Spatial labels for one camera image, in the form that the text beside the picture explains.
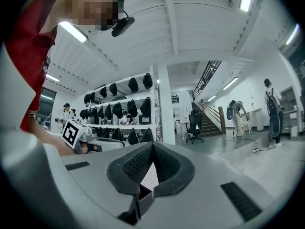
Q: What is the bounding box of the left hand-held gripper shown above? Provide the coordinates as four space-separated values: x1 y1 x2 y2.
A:
61 119 126 155

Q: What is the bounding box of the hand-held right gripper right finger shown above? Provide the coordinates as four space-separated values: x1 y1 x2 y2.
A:
140 141 287 229

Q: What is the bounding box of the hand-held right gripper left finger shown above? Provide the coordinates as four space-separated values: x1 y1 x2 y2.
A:
61 141 156 226

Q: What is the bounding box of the black box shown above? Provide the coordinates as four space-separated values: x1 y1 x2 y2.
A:
137 183 153 219

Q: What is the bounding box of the person's left forearm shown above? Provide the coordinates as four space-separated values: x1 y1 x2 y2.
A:
28 120 75 156

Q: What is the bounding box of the row of black bags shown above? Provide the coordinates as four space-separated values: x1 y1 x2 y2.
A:
79 73 159 146

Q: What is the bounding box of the white shelving rack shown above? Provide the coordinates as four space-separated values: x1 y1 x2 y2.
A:
82 65 163 143

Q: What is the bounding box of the black office chair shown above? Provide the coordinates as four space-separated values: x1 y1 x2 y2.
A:
185 109 205 145

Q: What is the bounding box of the wooden staircase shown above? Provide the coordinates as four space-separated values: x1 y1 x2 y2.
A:
191 99 226 136

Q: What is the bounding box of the white chair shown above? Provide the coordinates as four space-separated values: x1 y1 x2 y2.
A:
240 114 252 134

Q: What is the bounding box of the white backpack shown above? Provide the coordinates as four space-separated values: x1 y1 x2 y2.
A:
226 99 237 121

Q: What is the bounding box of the white counter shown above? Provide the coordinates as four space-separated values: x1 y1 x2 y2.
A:
247 107 265 132

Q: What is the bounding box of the black balcony railing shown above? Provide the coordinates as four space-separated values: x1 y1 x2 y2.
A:
192 60 223 100

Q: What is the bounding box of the black backpack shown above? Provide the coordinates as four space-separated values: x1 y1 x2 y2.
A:
265 91 281 138

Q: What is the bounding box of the grey shelf cabinet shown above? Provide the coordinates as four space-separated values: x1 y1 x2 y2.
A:
279 85 301 138

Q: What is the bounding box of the person's red shirt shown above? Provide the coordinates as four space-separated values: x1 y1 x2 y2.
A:
4 0 63 132

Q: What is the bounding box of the person's head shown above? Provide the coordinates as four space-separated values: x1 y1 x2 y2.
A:
63 0 126 32

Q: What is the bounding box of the white power strip with cable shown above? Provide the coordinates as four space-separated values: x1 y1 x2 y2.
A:
235 137 261 154

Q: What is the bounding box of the black head camera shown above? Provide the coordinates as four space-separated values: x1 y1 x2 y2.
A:
111 16 135 38

